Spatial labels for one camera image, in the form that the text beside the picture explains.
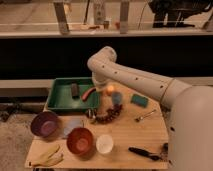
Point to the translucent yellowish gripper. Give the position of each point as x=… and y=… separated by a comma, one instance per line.
x=100, y=86

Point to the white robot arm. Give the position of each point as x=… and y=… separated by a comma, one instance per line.
x=191, y=109

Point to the small orange fruit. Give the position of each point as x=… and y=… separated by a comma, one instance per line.
x=110, y=89

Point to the blue grey cup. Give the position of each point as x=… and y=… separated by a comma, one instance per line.
x=116, y=98

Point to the dark brown block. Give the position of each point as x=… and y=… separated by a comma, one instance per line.
x=75, y=90

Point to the small metal object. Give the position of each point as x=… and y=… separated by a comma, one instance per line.
x=91, y=114

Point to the dark red grape bunch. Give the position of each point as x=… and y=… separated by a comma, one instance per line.
x=112, y=113

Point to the green plastic tray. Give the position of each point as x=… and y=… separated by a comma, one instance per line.
x=60, y=99

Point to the teal sponge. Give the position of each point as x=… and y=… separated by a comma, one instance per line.
x=139, y=100

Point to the light blue plate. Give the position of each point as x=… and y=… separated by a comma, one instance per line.
x=74, y=123

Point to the wooden table board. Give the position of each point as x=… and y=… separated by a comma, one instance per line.
x=150, y=133

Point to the orange-red bowl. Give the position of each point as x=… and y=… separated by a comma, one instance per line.
x=80, y=141

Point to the white cup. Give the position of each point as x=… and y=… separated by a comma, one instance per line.
x=104, y=144

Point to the metal fork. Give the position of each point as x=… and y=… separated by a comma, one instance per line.
x=138, y=119

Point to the purple bowl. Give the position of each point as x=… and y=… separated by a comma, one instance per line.
x=44, y=124

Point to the yellow banana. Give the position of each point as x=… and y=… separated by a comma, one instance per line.
x=47, y=159

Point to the black handled tool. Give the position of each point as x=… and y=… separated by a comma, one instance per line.
x=144, y=153

